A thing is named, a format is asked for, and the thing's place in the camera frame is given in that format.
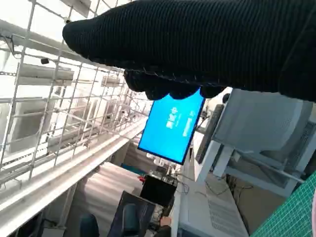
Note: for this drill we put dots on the right hand in black glove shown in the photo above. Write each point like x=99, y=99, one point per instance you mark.
x=187, y=42

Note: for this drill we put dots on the pink bowl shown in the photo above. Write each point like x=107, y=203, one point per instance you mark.
x=314, y=214

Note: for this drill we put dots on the monitor with blue screen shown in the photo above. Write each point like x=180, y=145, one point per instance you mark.
x=170, y=128

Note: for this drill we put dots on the thin dark monitor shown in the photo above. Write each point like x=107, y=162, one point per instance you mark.
x=207, y=138

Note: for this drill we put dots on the grey mesh chair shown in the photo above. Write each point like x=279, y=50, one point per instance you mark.
x=259, y=123

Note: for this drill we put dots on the black monitor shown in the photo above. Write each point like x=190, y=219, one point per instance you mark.
x=158, y=190

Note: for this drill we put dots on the white perforated cabinet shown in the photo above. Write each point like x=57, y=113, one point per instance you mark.
x=217, y=217

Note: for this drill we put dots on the person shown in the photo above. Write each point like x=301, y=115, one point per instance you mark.
x=165, y=221

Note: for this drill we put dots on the green cutting mat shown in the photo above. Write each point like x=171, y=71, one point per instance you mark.
x=291, y=214

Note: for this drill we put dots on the teal chair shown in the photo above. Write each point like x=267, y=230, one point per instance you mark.
x=89, y=225

